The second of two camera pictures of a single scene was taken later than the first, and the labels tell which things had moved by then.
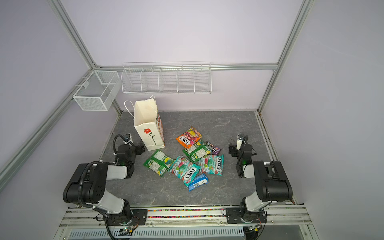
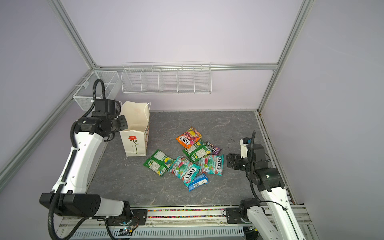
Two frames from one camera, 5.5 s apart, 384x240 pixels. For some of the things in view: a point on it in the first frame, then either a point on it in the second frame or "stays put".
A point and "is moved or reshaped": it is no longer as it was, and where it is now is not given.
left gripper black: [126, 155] to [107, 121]
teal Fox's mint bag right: [211, 164] stays put
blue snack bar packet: [199, 180] stays put
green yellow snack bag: [159, 162] stays put
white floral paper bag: [148, 122] is moved or reshaped
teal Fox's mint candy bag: [184, 169] stays put
